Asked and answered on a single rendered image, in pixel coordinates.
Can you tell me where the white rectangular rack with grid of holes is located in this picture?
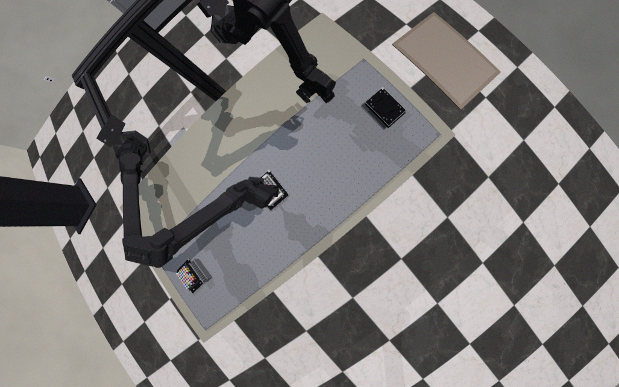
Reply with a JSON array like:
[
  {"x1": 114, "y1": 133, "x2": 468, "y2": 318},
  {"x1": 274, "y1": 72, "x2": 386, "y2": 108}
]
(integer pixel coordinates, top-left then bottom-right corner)
[{"x1": 262, "y1": 174, "x2": 284, "y2": 206}]

